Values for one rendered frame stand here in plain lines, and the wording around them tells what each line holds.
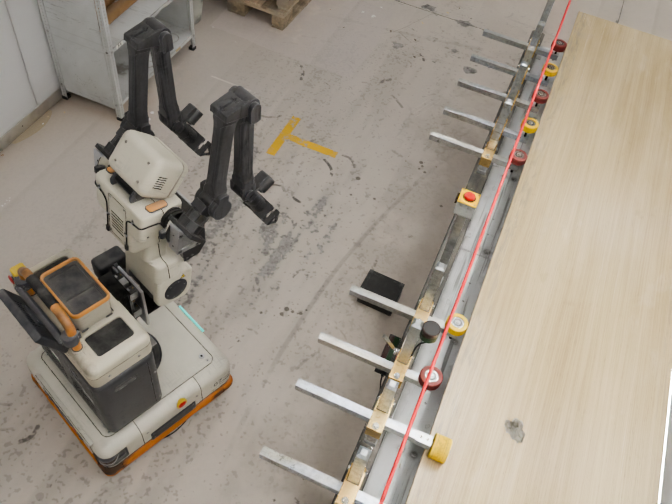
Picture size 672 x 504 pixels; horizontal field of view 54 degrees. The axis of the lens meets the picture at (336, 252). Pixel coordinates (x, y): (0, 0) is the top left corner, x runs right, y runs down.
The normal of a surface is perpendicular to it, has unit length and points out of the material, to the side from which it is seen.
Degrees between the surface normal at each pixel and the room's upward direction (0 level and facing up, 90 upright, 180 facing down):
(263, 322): 0
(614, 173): 0
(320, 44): 0
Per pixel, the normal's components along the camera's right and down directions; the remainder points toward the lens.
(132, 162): -0.45, -0.04
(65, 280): 0.11, -0.62
